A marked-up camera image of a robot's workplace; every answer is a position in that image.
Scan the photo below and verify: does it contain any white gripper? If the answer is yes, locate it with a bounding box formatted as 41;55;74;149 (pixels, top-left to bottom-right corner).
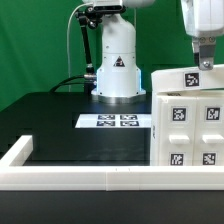
181;0;224;71

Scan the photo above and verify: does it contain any white rectangular block with tags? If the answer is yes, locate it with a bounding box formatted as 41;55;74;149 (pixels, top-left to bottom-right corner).
151;64;224;93

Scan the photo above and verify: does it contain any white cabinet door panel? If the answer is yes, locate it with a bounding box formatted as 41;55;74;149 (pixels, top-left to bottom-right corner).
194;97;224;166
162;97;196;166

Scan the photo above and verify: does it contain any white cabinet box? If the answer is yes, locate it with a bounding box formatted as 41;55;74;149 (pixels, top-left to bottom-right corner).
150;90;224;166

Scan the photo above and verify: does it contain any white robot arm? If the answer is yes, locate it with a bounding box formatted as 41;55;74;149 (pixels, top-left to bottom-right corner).
82;0;224;103

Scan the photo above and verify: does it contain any black articulated camera mount arm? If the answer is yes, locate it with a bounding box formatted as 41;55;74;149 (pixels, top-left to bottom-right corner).
75;6;98;95

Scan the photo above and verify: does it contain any white thin cable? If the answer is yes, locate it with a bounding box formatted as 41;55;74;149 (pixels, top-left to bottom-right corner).
66;3;88;93

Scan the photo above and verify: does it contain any white flat tag base plate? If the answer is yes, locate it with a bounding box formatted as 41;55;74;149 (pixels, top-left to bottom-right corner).
75;114;151;128

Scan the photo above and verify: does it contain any black cable bundle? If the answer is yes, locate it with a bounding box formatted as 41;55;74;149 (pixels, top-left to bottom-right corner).
49;75;90;93

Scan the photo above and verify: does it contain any white U-shaped boundary frame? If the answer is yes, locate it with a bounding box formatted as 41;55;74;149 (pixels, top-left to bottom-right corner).
0;135;224;191

